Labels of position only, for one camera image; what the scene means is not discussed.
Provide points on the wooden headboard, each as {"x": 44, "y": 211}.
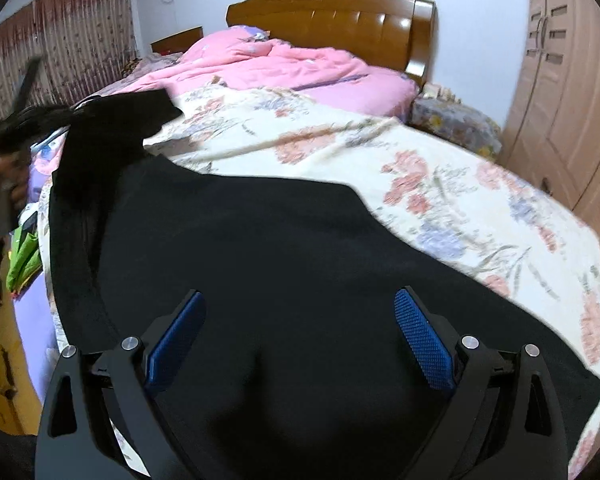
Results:
{"x": 355, "y": 25}

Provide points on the black pants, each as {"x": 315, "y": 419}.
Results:
{"x": 255, "y": 260}

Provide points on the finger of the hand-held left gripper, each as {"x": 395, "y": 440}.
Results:
{"x": 55, "y": 117}
{"x": 28, "y": 80}

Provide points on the green cloth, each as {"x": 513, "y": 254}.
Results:
{"x": 25, "y": 260}

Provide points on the beige wooden wardrobe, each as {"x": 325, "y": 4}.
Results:
{"x": 570, "y": 110}

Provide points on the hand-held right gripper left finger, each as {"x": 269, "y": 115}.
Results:
{"x": 177, "y": 340}

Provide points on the floral bed sheet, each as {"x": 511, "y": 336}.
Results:
{"x": 380, "y": 160}

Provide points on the wooden nightstand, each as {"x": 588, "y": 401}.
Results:
{"x": 180, "y": 40}

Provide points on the patterned red curtain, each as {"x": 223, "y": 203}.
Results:
{"x": 80, "y": 35}

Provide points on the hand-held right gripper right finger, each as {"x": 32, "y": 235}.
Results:
{"x": 422, "y": 340}

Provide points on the pink quilt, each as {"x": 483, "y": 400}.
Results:
{"x": 305, "y": 70}

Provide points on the lilac cloth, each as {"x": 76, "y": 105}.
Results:
{"x": 35, "y": 320}

